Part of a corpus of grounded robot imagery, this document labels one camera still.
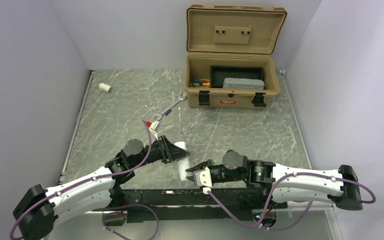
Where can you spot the aluminium frame rail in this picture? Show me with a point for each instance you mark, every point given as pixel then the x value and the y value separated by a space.
pixel 68 206

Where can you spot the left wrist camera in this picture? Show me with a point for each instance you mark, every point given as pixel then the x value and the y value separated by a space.
pixel 153 127

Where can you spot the white remote control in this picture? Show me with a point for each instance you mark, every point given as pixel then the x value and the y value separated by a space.
pixel 183 163

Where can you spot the colourful tools in toolbox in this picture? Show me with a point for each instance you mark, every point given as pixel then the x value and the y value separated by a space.
pixel 197 82

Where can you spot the silver open-end wrench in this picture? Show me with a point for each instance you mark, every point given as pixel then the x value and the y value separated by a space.
pixel 159 115

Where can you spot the black tray in toolbox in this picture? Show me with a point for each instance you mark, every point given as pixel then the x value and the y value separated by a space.
pixel 218 73

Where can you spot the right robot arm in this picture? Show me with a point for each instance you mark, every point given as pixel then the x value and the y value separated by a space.
pixel 285 183

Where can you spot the grey plastic case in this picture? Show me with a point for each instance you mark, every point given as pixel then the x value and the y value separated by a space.
pixel 243 83

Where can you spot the white plastic tube piece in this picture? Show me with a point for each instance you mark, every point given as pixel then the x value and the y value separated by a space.
pixel 104 87

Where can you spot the tan plastic toolbox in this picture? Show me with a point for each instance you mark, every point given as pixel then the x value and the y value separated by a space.
pixel 232 35

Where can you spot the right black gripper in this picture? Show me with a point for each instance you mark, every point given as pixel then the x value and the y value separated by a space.
pixel 200 166

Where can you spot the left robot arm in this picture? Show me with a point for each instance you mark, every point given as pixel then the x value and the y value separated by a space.
pixel 41 209

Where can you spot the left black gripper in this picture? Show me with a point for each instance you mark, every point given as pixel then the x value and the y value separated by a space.
pixel 169 152

